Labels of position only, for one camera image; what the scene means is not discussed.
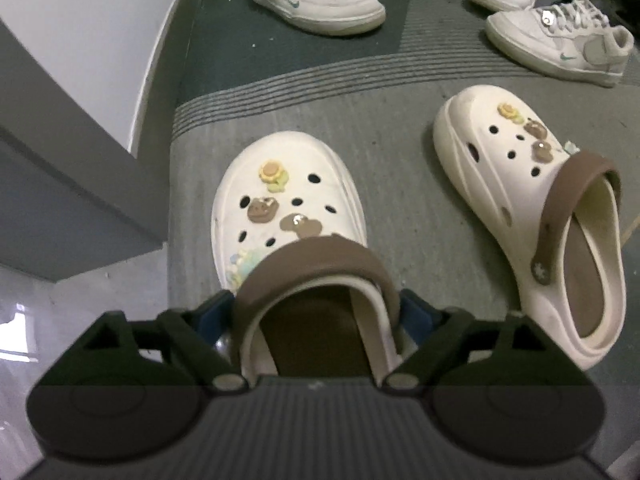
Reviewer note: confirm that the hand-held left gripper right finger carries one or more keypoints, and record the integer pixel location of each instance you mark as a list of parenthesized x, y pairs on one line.
[(420, 317)]

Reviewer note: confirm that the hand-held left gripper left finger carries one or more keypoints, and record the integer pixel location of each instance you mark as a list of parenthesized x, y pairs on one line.
[(212, 317)]

